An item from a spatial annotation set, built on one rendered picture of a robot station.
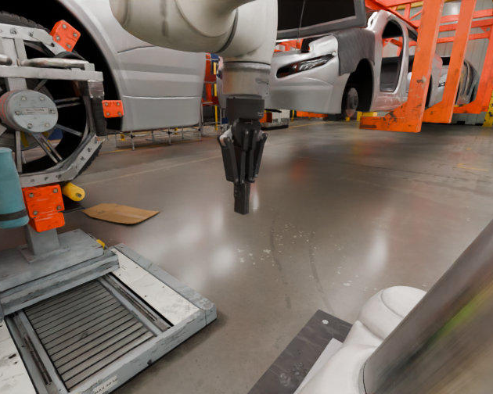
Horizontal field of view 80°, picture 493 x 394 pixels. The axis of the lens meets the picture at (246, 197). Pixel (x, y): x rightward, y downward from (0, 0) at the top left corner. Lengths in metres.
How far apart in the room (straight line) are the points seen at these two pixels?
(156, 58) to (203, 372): 1.39
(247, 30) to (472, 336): 0.47
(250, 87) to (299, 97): 2.66
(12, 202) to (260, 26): 0.97
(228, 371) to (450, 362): 0.97
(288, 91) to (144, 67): 1.88
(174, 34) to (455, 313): 0.42
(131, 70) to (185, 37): 1.14
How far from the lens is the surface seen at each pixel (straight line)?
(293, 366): 0.80
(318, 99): 3.23
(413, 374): 0.29
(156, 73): 1.65
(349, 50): 3.43
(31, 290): 1.52
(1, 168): 1.20
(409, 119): 4.01
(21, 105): 1.18
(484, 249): 0.25
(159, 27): 0.45
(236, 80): 0.56
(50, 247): 1.61
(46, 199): 1.37
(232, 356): 1.22
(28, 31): 1.36
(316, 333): 0.88
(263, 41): 0.56
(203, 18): 0.44
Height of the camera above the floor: 0.89
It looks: 18 degrees down
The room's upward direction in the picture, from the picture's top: straight up
